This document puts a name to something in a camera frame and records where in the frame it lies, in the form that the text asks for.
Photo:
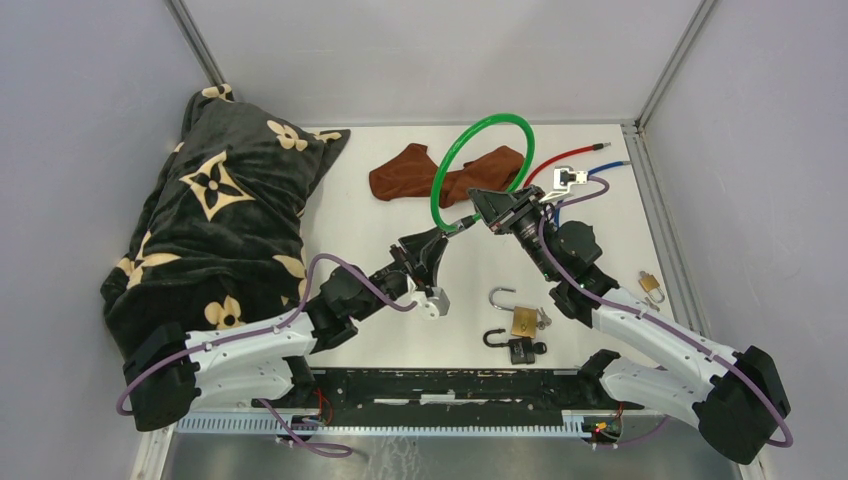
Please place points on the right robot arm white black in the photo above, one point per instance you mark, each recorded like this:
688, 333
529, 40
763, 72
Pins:
735, 399

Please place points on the green cable lock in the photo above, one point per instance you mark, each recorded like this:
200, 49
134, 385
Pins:
455, 148

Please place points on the brown cloth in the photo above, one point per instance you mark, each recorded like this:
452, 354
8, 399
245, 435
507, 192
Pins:
412, 172

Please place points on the blue cable lock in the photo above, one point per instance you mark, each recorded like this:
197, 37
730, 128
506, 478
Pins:
592, 173

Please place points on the black floral blanket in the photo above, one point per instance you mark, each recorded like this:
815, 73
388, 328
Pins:
218, 243

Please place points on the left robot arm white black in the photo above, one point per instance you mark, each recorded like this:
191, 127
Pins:
175, 371

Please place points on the black padlock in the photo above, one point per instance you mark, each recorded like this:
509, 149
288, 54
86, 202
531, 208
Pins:
521, 349

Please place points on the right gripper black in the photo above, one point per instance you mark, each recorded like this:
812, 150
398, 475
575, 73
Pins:
511, 207

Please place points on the silver padlock keys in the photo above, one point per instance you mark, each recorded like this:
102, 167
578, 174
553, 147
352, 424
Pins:
543, 321

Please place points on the black padlock key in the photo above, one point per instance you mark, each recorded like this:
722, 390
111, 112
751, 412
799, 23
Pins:
539, 348

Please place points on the open brass padlock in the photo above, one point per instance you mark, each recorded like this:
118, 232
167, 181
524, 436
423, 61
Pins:
524, 319

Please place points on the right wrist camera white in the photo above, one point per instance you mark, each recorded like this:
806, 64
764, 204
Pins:
564, 177

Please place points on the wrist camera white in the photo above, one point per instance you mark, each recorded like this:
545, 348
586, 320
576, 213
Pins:
564, 177
429, 302

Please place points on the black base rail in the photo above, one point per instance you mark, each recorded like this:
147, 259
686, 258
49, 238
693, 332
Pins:
376, 397

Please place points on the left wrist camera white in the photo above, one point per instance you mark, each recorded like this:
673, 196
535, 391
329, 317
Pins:
429, 302

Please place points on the small brass padlock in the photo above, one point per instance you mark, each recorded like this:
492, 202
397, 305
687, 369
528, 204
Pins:
652, 287

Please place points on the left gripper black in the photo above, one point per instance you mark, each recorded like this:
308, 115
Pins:
422, 248

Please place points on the red cable lock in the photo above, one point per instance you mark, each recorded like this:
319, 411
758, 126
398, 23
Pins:
562, 156

